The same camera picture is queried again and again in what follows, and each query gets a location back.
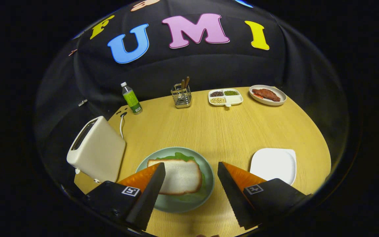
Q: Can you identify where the white square plate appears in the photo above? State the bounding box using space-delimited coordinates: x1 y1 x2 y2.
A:
249 148 297 186

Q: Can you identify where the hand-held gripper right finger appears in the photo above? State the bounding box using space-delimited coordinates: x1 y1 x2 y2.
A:
217 161 308 231

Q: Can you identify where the white toaster cable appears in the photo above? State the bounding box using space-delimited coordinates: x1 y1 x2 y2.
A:
119 112 127 139

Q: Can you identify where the brown meat slice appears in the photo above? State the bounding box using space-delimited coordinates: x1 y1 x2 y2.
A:
252 88 281 102

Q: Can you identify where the bread slice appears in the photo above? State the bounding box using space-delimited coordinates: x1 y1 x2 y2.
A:
147 159 203 195

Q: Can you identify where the white divided dish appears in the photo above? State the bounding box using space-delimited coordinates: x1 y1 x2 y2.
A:
208 88 244 107

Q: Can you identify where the black backdrop cloth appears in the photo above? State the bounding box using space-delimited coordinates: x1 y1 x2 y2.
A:
33 0 351 185

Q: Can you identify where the beige round plate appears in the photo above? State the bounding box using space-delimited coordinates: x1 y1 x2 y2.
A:
249 85 287 106

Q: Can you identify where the green round plate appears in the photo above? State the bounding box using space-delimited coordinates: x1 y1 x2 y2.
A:
135 147 215 213

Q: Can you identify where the wire utensil holder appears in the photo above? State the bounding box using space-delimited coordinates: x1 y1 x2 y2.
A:
171 83 192 109

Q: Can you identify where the white toaster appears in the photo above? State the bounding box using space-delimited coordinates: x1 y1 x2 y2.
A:
66 116 126 183

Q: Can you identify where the green label drink bottle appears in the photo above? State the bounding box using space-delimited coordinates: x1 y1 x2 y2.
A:
121 82 143 115

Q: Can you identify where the green lettuce leaf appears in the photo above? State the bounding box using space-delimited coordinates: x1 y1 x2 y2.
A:
155 152 206 202

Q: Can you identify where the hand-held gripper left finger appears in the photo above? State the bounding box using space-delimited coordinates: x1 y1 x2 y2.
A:
83 162 166 232

